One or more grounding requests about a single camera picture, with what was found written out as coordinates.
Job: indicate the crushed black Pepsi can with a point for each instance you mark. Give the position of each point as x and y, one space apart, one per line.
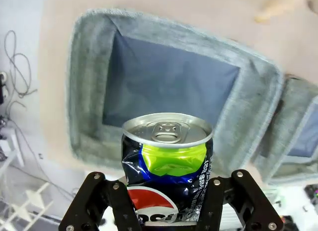
169 161

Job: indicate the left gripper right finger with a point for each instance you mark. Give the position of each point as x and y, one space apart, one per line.
238 208

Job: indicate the grey fabric basket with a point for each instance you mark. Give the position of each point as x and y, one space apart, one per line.
92 79
293 104

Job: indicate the person's right hand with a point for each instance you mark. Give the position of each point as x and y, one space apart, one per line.
285 1

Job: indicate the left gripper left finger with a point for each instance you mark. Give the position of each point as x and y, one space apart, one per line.
94 206

